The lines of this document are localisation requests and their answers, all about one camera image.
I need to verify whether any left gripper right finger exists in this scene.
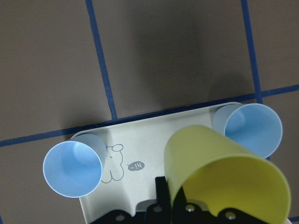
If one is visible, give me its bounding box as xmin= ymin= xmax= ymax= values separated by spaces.
xmin=172 ymin=187 xmax=208 ymax=224

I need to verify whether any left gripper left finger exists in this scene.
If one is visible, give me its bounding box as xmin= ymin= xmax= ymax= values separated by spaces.
xmin=143 ymin=176 xmax=171 ymax=224

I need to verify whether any yellow plastic cup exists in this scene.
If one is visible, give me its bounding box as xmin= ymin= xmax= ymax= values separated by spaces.
xmin=164 ymin=125 xmax=291 ymax=224

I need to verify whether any blue cup near grey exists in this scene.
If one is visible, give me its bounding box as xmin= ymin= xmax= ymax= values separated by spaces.
xmin=43 ymin=133 xmax=107 ymax=198

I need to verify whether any blue cup near pink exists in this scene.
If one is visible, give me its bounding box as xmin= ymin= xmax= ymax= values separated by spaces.
xmin=212 ymin=103 xmax=283 ymax=158

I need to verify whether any beige serving tray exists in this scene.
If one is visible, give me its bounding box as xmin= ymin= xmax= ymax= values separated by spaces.
xmin=80 ymin=105 xmax=221 ymax=224

